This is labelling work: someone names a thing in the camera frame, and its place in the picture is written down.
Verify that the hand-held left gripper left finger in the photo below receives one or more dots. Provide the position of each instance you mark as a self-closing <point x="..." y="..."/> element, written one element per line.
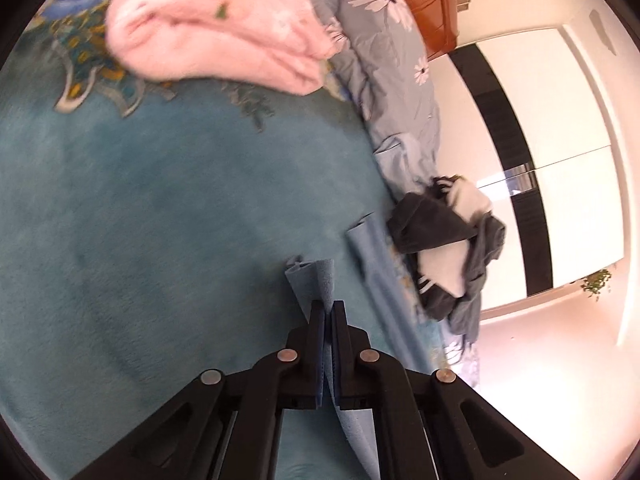
<point x="280" y="385"/>

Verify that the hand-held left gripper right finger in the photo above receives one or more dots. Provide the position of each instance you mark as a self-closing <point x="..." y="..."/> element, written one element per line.
<point x="380" y="385"/>

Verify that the blue fleece sweatpants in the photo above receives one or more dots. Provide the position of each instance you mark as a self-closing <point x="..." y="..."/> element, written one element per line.
<point x="320" y="280"/>

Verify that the black and white striped garment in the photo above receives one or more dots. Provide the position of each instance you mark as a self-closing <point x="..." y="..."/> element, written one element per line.
<point x="445" y="265"/>

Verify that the grey fleece garment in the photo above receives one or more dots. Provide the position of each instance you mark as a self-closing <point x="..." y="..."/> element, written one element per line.
<point x="482" y="260"/>

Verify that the daisy print grey-blue duvet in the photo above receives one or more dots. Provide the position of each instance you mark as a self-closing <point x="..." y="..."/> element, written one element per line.
<point x="395" y="90"/>

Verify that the white wardrobe with black band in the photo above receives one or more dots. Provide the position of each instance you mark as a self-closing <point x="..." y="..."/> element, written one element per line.
<point x="565" y="110"/>

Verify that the pink fleece garment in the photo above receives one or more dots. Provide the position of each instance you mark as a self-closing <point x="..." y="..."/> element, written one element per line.
<point x="210" y="25"/>

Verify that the orange wooden headboard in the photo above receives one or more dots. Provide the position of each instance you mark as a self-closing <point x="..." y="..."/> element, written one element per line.
<point x="430" y="0"/>

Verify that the green plant wall decal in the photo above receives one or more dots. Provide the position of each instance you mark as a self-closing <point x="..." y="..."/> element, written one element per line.
<point x="596" y="284"/>

